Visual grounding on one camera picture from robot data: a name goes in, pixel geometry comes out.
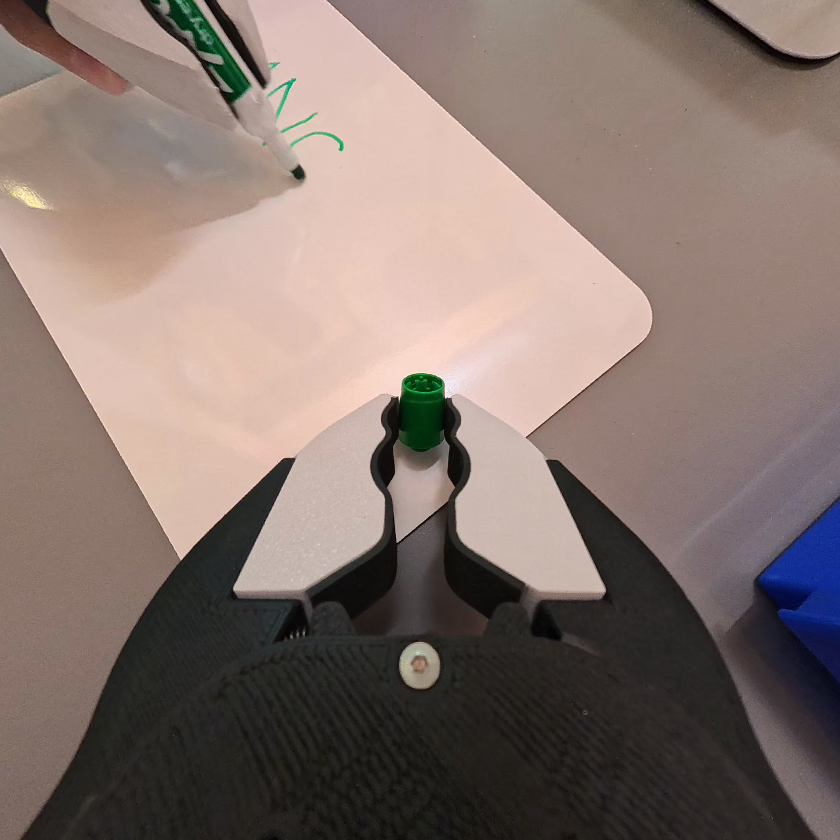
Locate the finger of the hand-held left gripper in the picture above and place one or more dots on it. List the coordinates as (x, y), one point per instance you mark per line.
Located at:
(131, 46)
(246, 39)

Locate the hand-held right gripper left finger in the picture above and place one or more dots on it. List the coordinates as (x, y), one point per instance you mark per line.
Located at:
(315, 512)

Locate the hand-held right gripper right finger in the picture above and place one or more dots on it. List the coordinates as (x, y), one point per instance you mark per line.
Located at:
(518, 518)

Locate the green dry-erase marker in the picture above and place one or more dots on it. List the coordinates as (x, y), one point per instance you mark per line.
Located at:
(262, 121)

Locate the green marker cap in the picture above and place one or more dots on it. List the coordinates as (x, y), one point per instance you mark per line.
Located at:
(422, 420)

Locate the white whiteboard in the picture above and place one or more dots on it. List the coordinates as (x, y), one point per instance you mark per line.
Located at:
(328, 295)

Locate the blue plastic bin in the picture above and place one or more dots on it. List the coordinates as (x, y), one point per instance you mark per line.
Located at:
(807, 590)

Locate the person's left hand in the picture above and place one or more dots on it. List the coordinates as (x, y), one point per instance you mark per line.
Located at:
(65, 56)

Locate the wooden sign stand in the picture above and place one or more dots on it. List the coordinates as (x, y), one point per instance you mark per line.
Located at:
(787, 26)

